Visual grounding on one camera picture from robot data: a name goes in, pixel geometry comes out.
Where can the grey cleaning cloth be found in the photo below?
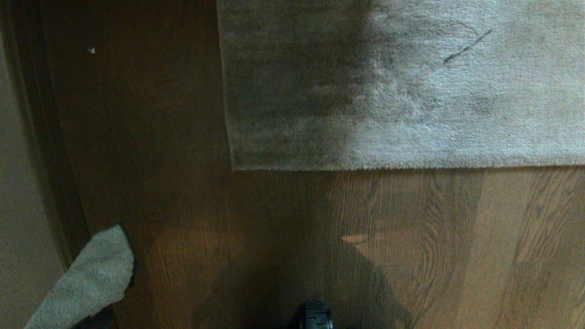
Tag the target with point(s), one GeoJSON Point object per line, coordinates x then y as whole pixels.
{"type": "Point", "coordinates": [87, 278]}

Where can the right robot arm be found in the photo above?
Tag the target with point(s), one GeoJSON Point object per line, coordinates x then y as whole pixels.
{"type": "Point", "coordinates": [316, 316]}

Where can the grey shaggy rug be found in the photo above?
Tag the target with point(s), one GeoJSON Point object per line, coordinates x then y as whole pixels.
{"type": "Point", "coordinates": [411, 91]}

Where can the dark wooden baseboard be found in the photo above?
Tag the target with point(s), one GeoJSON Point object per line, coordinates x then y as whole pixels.
{"type": "Point", "coordinates": [43, 137]}

